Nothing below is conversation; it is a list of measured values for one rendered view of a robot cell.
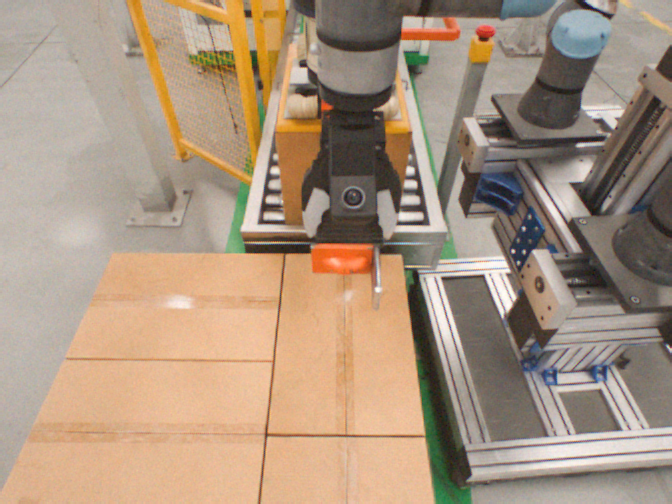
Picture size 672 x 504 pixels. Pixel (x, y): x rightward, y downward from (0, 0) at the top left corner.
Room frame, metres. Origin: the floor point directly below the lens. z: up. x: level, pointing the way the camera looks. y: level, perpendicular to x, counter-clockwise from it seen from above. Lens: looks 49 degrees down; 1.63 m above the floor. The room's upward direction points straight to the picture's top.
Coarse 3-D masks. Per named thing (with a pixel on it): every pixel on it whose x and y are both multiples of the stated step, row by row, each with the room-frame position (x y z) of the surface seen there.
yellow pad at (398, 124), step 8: (400, 88) 0.97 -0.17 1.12; (400, 96) 0.93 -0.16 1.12; (400, 104) 0.89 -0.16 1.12; (400, 112) 0.85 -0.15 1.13; (384, 120) 0.82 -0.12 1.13; (392, 120) 0.82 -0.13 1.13; (400, 120) 0.82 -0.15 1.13; (392, 128) 0.80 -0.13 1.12; (400, 128) 0.80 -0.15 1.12; (408, 128) 0.80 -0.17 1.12
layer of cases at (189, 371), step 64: (128, 256) 0.92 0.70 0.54; (192, 256) 0.92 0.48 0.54; (256, 256) 0.92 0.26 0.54; (384, 256) 0.92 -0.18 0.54; (128, 320) 0.67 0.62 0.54; (192, 320) 0.67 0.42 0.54; (256, 320) 0.67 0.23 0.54; (320, 320) 0.67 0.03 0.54; (384, 320) 0.67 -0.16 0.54; (64, 384) 0.47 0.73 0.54; (128, 384) 0.47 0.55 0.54; (192, 384) 0.47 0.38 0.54; (256, 384) 0.47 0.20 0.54; (320, 384) 0.47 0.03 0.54; (384, 384) 0.47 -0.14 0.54; (64, 448) 0.30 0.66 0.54; (128, 448) 0.30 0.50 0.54; (192, 448) 0.31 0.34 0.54; (256, 448) 0.31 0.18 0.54; (320, 448) 0.31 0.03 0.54; (384, 448) 0.31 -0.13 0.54
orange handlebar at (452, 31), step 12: (456, 24) 1.04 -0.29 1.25; (408, 36) 1.00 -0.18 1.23; (420, 36) 1.00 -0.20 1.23; (432, 36) 1.00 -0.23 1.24; (444, 36) 1.00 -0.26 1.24; (456, 36) 1.01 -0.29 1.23; (324, 264) 0.33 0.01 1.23; (336, 264) 0.32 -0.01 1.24; (348, 264) 0.32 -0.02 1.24; (360, 264) 0.32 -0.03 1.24
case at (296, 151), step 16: (288, 48) 1.61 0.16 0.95; (400, 80) 1.36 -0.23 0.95; (288, 144) 1.05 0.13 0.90; (304, 144) 1.05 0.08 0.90; (400, 144) 1.05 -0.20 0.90; (288, 160) 1.05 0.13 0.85; (304, 160) 1.05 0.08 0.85; (400, 160) 1.05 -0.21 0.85; (288, 176) 1.05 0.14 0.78; (400, 176) 1.05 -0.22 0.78; (288, 192) 1.05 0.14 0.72; (288, 208) 1.05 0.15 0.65; (400, 208) 1.05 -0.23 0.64; (288, 224) 1.05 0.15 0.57
